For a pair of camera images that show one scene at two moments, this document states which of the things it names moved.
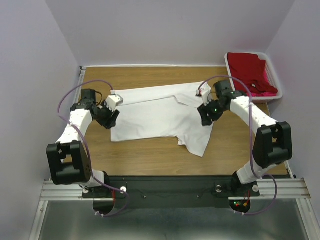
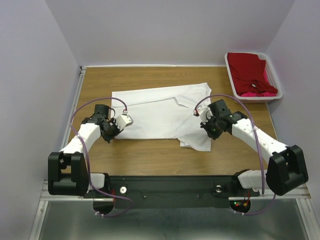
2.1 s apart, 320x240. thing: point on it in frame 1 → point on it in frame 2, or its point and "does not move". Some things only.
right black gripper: [205, 119] → [213, 135]
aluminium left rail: [81, 71] does not move
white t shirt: [162, 112] does not move
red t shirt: [249, 69] does not move
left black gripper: [109, 123] → [108, 138]
